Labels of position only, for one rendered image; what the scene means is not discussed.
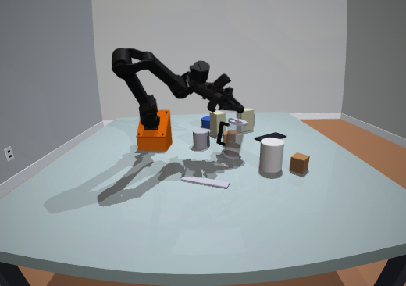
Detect blue short cylinder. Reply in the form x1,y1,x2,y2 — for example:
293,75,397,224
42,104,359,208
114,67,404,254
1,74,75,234
201,116,210,129

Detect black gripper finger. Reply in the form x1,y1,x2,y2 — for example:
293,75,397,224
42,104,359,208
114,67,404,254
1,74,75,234
219,95,241,111
228,91,241,106

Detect white cylinder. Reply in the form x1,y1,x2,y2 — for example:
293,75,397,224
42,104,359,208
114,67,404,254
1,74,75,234
259,138,284,173

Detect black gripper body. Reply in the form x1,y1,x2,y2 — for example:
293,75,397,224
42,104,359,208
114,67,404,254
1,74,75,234
201,82,233,112

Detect glass french press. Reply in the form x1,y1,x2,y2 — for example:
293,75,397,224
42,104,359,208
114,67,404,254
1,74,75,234
216,105,248,159

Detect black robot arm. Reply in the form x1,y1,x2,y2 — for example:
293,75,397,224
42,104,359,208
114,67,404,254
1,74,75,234
112,48,231,130

